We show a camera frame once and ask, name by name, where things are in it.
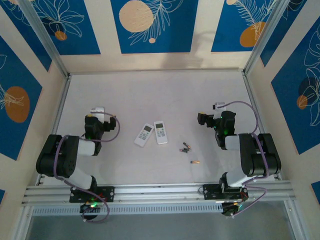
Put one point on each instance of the white air conditioner remote control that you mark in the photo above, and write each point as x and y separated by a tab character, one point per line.
143	136
161	133

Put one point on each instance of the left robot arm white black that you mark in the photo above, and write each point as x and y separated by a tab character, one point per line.
70	155

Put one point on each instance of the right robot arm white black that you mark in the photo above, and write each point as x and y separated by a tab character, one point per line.
250	162

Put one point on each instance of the black controller board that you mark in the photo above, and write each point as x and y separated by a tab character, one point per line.
228	211
87	208

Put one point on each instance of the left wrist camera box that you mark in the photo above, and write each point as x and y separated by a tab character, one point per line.
98	110

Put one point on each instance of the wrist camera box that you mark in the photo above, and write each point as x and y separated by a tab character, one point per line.
98	110
219	105

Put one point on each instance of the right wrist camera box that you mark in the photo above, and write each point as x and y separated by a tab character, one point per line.
219	105

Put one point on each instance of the aluminium table side rail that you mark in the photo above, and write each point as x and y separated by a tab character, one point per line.
62	100
250	87

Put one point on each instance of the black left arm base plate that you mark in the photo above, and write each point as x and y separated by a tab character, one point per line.
110	192

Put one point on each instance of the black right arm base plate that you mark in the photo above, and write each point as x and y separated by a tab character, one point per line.
210	191

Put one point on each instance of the aluminium mounting rail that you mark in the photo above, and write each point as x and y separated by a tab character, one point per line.
155	192

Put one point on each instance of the aluminium frame post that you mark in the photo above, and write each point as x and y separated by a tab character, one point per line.
45	37
263	37

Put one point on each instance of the aluminium frame leg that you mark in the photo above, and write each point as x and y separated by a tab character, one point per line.
22	222
292	220

